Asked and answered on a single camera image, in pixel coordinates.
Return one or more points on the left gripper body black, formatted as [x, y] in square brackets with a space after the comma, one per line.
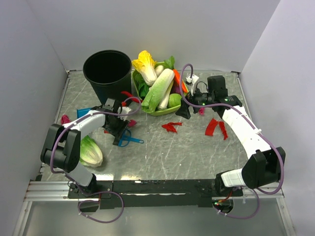
[118, 126]

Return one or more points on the narrow red paper strip right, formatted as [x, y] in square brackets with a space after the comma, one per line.
[223, 130]

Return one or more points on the crumpled red paper scrap centre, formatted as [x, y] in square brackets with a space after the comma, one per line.
[170, 127]

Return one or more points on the long green romaine lettuce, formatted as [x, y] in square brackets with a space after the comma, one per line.
[157, 91]

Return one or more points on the blue hand brush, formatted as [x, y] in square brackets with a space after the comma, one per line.
[127, 138]

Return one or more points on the green plastic basket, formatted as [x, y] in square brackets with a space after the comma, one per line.
[167, 110]

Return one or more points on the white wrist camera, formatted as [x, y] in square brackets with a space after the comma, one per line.
[124, 111]
[192, 82]

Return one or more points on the red chili pepper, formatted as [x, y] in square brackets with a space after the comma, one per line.
[131, 97]

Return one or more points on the pink paper scrap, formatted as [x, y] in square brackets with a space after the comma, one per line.
[65, 119]
[132, 123]
[201, 111]

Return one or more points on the aluminium frame rail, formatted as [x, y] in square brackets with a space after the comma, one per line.
[45, 191]

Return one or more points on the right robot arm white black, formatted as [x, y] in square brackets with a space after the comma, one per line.
[265, 163]

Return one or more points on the yellow napa cabbage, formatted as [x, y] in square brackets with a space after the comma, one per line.
[145, 65]

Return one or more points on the blue dustpan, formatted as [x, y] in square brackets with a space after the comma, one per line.
[82, 112]

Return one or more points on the black plastic bucket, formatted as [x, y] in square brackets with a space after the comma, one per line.
[109, 73]

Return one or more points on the green cabbage on table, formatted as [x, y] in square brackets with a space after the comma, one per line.
[90, 153]

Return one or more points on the round green cabbage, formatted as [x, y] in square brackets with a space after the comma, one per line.
[174, 100]

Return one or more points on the white leek stalk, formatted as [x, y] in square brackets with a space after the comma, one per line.
[164, 102]

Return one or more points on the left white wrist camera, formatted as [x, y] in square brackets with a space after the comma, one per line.
[124, 111]

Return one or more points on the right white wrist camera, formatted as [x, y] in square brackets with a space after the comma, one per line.
[192, 82]

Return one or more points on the pink paper scrap right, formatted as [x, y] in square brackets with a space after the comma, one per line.
[201, 111]

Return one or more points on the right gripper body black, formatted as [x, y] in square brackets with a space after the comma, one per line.
[200, 99]

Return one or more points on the white radish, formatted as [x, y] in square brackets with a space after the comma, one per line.
[158, 70]

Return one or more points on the pink paper scrap far left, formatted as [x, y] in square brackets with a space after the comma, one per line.
[65, 119]

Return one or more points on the wide red paper strip right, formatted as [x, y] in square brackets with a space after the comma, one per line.
[211, 127]

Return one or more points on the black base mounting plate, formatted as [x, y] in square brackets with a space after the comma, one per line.
[156, 193]

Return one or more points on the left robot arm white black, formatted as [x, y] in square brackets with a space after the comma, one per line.
[61, 150]

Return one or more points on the pink paper scrap centre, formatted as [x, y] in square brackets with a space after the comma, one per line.
[132, 123]

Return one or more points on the purple cabbage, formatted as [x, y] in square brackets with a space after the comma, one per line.
[176, 89]

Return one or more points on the green spinach leaves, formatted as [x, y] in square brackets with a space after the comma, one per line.
[141, 87]

